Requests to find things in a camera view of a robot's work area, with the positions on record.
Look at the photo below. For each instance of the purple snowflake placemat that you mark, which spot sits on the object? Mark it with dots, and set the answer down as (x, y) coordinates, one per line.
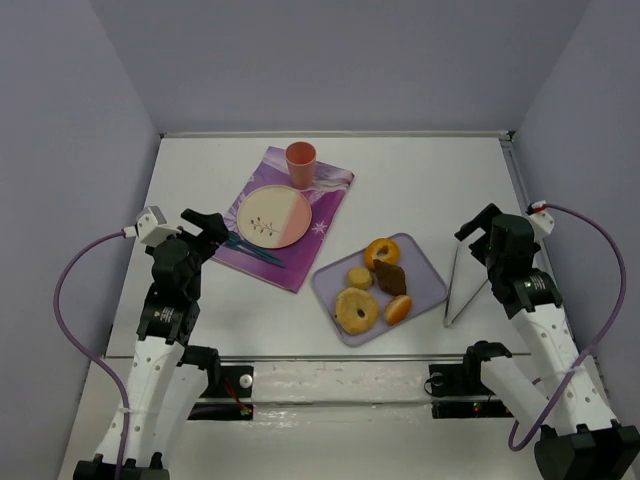
(330, 186)

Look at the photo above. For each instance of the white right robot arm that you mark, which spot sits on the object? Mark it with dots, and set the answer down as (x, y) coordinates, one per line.
(573, 431)

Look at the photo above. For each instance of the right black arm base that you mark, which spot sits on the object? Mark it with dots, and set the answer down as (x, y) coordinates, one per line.
(453, 397)

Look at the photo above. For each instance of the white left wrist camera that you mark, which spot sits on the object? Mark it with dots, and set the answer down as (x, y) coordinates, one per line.
(150, 228)

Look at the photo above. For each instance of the blue plastic fork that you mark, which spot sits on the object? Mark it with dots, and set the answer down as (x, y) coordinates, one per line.
(247, 245)

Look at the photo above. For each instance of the blue plastic knife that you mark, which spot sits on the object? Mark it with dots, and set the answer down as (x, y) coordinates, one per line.
(257, 255)

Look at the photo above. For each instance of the large pale bagel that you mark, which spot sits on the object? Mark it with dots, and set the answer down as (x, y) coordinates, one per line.
(356, 310)

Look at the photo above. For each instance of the metal tongs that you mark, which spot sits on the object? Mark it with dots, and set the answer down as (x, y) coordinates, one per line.
(466, 278)

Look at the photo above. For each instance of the brown chocolate croissant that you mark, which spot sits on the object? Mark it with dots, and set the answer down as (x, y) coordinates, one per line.
(391, 278)

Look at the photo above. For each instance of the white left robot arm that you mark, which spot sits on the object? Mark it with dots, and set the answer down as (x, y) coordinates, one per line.
(168, 373)

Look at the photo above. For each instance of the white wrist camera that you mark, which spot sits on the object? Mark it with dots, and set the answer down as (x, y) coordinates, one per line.
(541, 221)
(150, 228)

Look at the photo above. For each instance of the lilac serving tray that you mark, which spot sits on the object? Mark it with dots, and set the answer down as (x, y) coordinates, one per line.
(424, 285)

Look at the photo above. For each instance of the pink plastic cup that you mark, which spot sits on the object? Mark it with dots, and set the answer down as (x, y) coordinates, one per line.
(301, 160)

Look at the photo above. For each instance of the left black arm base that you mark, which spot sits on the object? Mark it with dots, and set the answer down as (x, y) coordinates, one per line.
(230, 399)

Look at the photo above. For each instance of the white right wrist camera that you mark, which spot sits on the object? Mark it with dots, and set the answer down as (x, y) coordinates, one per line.
(541, 221)

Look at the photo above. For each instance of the cream and pink plate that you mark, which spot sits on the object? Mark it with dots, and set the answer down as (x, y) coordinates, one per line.
(274, 217)

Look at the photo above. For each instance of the small round yellow bun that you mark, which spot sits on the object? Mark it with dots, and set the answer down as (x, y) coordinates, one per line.
(360, 278)

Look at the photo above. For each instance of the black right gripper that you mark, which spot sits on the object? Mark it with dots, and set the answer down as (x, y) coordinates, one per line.
(480, 230)

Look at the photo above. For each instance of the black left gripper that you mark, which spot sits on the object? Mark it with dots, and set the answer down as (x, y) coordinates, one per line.
(205, 228)

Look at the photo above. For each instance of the orange glazed donut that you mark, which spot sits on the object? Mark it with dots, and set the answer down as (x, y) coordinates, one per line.
(382, 249)

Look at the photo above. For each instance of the orange glazed bun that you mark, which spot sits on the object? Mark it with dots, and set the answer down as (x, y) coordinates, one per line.
(397, 309)

